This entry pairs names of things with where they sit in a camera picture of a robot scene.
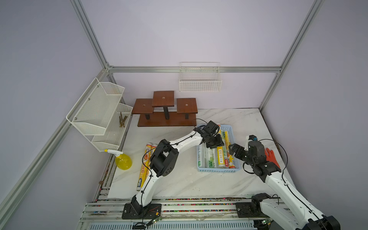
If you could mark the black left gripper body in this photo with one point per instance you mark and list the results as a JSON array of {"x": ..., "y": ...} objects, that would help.
[{"x": 210, "y": 142}]

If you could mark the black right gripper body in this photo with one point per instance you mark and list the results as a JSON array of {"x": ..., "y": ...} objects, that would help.
[{"x": 248, "y": 158}]

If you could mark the yellow wrap roll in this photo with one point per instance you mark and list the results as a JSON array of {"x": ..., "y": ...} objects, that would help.
[
  {"x": 221, "y": 157},
  {"x": 141, "y": 179},
  {"x": 230, "y": 157},
  {"x": 150, "y": 148}
]

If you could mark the light blue plastic basket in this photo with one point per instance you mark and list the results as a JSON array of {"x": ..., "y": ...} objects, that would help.
[{"x": 222, "y": 170}]

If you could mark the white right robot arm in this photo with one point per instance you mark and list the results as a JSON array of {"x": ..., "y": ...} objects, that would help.
[{"x": 302, "y": 215}]

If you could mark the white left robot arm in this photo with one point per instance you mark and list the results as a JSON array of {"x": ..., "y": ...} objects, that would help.
[{"x": 165, "y": 155}]

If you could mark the red rubber glove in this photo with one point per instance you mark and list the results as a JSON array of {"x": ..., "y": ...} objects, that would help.
[{"x": 270, "y": 156}]

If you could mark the brown wooden tiered stand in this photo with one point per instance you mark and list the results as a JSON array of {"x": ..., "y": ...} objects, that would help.
[{"x": 164, "y": 110}]

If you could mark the wooden clothespins bundle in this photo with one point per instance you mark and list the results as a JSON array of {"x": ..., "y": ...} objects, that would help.
[{"x": 122, "y": 120}]

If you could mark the yellow spray bottle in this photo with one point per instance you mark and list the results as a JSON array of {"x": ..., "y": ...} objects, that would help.
[{"x": 122, "y": 160}]

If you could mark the white mesh two-tier shelf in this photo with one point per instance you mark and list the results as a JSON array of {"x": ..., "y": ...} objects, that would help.
[{"x": 96, "y": 115}]

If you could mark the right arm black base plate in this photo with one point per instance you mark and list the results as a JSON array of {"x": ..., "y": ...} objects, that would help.
[{"x": 252, "y": 209}]

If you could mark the white wire wall basket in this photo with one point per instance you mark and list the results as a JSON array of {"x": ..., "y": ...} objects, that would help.
[{"x": 199, "y": 77}]

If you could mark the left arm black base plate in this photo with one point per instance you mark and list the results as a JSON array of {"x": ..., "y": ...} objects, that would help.
[{"x": 151, "y": 211}]

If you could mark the aluminium rail frame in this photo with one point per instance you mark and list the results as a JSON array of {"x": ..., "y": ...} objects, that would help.
[{"x": 170, "y": 214}]

